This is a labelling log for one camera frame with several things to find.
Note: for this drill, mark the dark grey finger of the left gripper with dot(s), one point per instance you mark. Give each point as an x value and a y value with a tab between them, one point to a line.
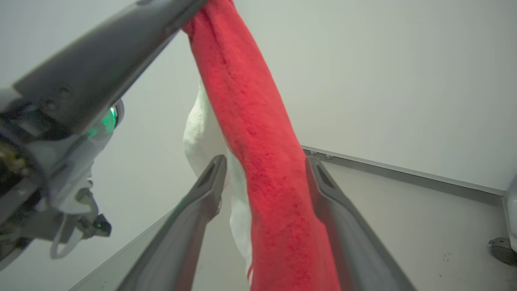
105	60

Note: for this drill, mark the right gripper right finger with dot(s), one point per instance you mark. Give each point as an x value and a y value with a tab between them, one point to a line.
355	242

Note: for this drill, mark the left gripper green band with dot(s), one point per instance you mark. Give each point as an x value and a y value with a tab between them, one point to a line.
52	173

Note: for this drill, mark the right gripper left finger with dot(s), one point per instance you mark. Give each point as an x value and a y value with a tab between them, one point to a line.
181	234

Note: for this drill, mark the white cloth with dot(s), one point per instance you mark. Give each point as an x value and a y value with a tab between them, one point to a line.
202	137

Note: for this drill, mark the red towel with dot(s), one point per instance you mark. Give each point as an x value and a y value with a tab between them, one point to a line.
258	141

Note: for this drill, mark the dark grey caster wheel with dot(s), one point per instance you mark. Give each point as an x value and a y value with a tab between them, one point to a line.
505	251

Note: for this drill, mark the grey floor rail with screws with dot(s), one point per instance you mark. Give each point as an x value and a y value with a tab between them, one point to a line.
404	171

